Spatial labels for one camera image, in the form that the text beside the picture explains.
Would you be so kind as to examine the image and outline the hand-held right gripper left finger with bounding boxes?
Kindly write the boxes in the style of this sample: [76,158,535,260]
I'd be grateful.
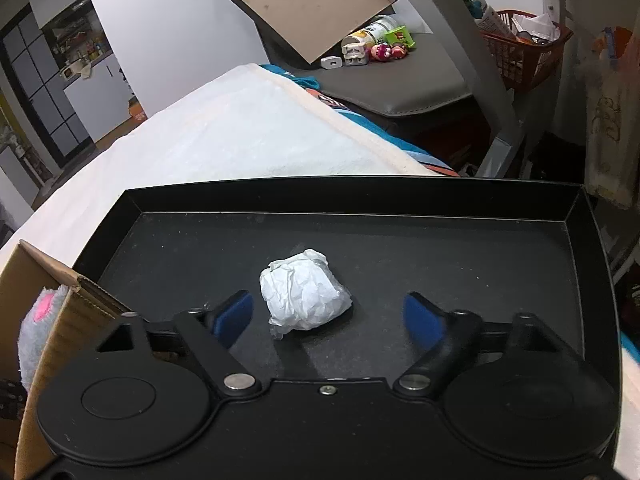
[95,289,263,397]

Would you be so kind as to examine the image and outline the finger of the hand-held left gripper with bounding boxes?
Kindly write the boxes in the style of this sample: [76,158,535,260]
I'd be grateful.
[0,379,27,419]

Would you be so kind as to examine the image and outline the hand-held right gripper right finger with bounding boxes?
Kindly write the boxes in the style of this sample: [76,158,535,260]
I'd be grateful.
[392,291,567,397]

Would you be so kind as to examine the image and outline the black tray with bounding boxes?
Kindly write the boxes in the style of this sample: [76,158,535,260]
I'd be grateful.
[72,175,624,463]

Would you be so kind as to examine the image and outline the white tissue ball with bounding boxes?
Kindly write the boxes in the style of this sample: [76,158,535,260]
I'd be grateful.
[259,248,354,340]

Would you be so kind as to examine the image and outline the pink and grey plush toy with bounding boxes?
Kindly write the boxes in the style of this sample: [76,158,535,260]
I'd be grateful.
[17,286,71,396]

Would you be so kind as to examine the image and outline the cardboard box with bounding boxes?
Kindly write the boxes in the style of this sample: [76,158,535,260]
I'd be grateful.
[0,239,137,480]

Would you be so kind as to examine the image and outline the blue printed blanket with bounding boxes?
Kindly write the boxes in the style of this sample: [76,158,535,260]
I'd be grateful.
[260,62,461,177]

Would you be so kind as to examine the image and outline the grey padded bench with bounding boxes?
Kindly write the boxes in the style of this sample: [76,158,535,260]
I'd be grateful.
[264,10,477,117]

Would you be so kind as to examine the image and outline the white cabinet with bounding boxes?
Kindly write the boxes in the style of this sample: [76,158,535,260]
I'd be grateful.
[62,52,147,142]

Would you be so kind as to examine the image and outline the red and pink toy figures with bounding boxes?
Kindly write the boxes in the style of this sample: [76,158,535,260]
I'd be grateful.
[369,42,409,63]

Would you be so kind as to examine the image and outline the white plug adapter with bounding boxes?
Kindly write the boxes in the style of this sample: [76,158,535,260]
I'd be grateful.
[342,42,371,67]

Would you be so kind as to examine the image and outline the beige printed bag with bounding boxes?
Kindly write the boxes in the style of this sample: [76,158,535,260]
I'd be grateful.
[584,25,640,209]

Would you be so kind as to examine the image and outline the green box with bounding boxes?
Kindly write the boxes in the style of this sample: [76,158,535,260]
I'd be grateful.
[383,26,417,51]

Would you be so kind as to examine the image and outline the red plastic basket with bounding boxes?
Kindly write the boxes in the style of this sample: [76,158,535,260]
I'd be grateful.
[479,8,574,94]

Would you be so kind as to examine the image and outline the white and yellow jar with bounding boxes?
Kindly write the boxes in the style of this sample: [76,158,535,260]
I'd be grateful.
[345,15,401,52]

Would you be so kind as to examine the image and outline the black framed glass door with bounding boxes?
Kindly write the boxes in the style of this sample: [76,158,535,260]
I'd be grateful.
[0,6,97,172]

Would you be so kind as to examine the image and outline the grey metal frame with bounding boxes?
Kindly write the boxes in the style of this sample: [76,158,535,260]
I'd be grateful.
[407,0,527,179]

